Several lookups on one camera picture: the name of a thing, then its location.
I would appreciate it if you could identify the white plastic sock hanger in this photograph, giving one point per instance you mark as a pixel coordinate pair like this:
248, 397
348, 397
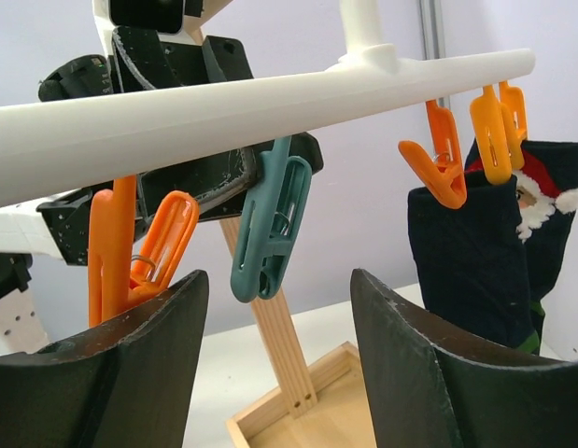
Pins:
46, 148

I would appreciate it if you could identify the dark navy santa sock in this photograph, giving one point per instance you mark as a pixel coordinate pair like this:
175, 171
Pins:
471, 265

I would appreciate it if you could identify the yellow-orange clip rear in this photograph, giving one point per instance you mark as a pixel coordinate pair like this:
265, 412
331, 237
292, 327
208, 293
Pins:
513, 111

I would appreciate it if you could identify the wooden hanger rack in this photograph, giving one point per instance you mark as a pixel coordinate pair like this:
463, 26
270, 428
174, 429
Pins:
322, 404

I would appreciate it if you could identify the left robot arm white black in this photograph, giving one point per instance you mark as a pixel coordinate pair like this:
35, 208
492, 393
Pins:
24, 233

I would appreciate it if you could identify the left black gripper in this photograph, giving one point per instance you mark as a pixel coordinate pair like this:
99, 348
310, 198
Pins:
142, 62

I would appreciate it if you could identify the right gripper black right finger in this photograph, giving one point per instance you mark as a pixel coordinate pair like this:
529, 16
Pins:
432, 384

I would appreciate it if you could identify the teal clip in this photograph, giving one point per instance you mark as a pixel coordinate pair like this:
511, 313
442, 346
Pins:
270, 223

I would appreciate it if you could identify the orange clip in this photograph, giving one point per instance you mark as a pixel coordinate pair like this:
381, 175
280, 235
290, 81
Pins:
442, 174
118, 278

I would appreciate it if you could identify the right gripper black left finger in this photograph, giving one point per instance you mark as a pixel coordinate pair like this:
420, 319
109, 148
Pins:
124, 383

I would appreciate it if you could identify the orange clip left inner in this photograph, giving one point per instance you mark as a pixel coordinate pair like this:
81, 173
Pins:
442, 174

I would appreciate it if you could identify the orange clip right of middle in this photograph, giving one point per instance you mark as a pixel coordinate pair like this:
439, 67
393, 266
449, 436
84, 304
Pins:
118, 278

